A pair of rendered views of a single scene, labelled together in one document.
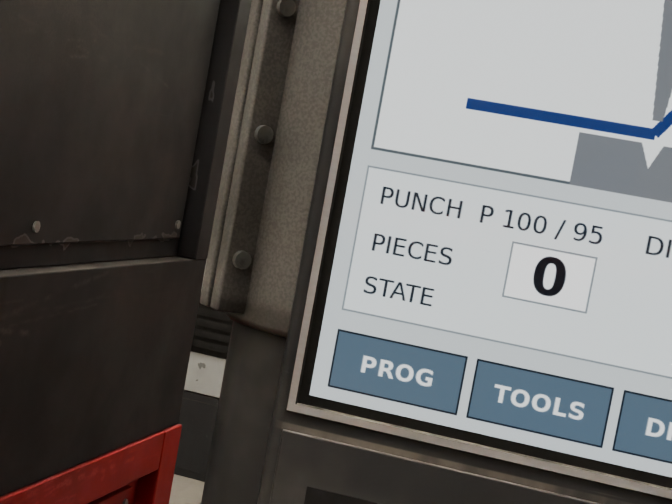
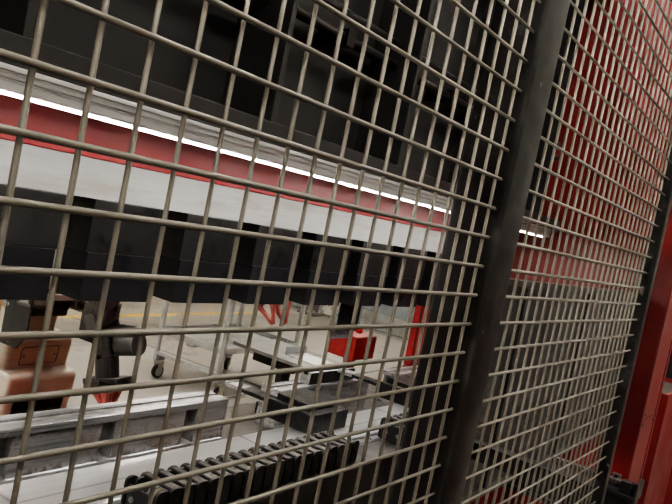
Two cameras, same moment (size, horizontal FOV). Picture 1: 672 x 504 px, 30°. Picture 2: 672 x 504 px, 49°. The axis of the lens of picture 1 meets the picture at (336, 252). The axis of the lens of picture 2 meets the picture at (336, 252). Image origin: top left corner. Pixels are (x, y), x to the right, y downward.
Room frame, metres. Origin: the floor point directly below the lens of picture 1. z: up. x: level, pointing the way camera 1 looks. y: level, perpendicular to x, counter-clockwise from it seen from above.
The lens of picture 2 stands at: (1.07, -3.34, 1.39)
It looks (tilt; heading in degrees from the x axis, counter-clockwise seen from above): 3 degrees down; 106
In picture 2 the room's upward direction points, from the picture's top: 12 degrees clockwise
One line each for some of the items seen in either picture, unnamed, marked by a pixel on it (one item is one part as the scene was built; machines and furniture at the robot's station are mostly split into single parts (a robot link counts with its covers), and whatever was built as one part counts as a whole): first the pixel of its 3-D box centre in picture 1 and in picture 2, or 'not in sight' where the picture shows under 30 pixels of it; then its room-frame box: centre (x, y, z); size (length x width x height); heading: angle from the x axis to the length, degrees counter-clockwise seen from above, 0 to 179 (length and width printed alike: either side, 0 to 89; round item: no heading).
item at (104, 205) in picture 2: not in sight; (108, 248); (0.37, -2.25, 1.26); 0.15 x 0.09 x 0.17; 71
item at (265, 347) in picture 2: not in sight; (290, 354); (0.48, -1.47, 1.00); 0.26 x 0.18 x 0.01; 161
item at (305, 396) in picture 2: not in sight; (278, 397); (0.63, -1.97, 1.01); 0.26 x 0.12 x 0.05; 161
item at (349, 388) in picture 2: not in sight; (316, 399); (0.60, -1.57, 0.92); 0.39 x 0.06 x 0.10; 71
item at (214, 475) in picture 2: not in sight; (258, 468); (0.75, -2.38, 1.02); 0.44 x 0.06 x 0.04; 71
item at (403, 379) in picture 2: not in sight; (384, 381); (0.76, -1.57, 1.01); 0.26 x 0.12 x 0.05; 161
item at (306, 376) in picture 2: not in sight; (328, 374); (0.61, -1.54, 0.98); 0.20 x 0.03 x 0.03; 71
